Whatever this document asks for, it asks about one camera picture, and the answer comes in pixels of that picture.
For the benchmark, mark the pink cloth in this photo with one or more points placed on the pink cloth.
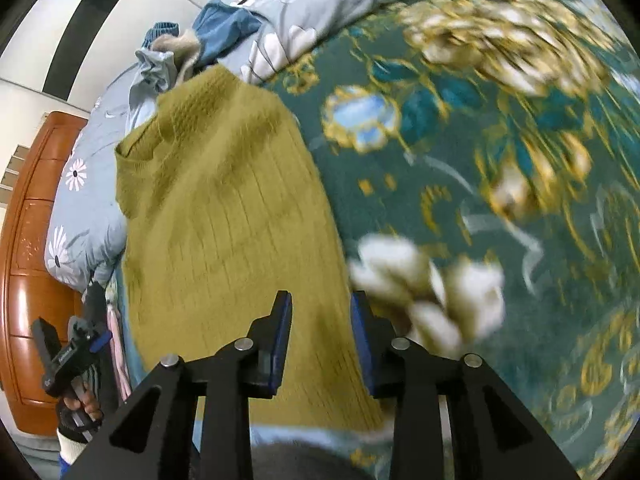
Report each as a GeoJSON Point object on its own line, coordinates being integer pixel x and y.
{"type": "Point", "coordinates": [119, 360]}

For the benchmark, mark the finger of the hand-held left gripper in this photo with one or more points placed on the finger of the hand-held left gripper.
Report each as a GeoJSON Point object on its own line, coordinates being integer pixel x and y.
{"type": "Point", "coordinates": [95, 305]}

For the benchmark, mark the light blue ruffled garment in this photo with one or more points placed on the light blue ruffled garment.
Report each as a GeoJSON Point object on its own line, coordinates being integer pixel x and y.
{"type": "Point", "coordinates": [152, 75]}

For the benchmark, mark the green floral blanket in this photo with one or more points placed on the green floral blanket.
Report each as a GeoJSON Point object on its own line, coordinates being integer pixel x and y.
{"type": "Point", "coordinates": [500, 210]}

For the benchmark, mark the teal knitted garment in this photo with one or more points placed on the teal knitted garment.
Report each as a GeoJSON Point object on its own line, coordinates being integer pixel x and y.
{"type": "Point", "coordinates": [161, 32]}

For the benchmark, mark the beige fuzzy garment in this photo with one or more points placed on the beige fuzzy garment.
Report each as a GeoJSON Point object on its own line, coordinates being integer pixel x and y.
{"type": "Point", "coordinates": [182, 52]}

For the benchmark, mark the blue denim garment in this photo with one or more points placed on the blue denim garment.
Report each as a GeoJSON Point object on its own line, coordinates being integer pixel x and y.
{"type": "Point", "coordinates": [220, 25]}

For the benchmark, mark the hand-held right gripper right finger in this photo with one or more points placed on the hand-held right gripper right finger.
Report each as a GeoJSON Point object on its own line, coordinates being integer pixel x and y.
{"type": "Point", "coordinates": [361, 340]}

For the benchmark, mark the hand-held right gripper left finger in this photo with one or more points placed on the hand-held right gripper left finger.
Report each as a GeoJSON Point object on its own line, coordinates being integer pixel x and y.
{"type": "Point", "coordinates": [282, 340]}

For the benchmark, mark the brown wooden headboard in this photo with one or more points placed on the brown wooden headboard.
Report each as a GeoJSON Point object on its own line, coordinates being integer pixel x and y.
{"type": "Point", "coordinates": [30, 260]}

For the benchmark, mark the olive yellow knitted sweater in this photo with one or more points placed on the olive yellow knitted sweater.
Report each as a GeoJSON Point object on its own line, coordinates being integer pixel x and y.
{"type": "Point", "coordinates": [225, 235]}

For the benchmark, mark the white slatted panel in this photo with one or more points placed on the white slatted panel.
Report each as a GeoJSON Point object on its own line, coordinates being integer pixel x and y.
{"type": "Point", "coordinates": [12, 172]}

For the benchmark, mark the person's left hand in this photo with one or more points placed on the person's left hand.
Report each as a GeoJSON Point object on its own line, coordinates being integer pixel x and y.
{"type": "Point", "coordinates": [89, 404]}

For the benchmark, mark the blue-grey floral pillow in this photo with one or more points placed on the blue-grey floral pillow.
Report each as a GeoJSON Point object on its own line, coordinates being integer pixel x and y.
{"type": "Point", "coordinates": [85, 210]}

